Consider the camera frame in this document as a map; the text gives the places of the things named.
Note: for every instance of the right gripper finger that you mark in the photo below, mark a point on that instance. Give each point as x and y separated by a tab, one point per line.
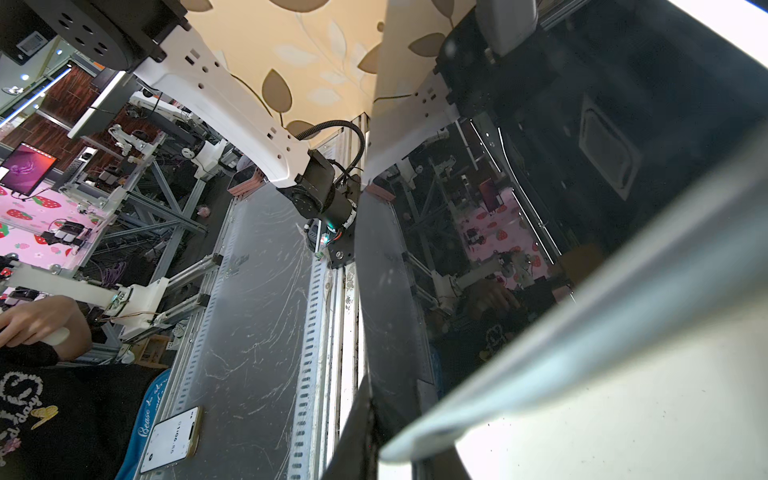
356	454

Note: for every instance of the black phone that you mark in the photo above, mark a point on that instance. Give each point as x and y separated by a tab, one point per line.
553	188

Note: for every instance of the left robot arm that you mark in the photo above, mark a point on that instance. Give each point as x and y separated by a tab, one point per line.
154	41

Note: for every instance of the white phone on floor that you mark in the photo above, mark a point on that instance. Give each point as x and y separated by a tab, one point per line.
172	440

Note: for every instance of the person in black shirt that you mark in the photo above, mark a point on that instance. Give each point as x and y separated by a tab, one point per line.
62	421

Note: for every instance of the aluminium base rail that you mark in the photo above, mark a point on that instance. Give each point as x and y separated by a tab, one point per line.
263	360

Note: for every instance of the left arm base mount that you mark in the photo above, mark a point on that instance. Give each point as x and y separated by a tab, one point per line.
330	234

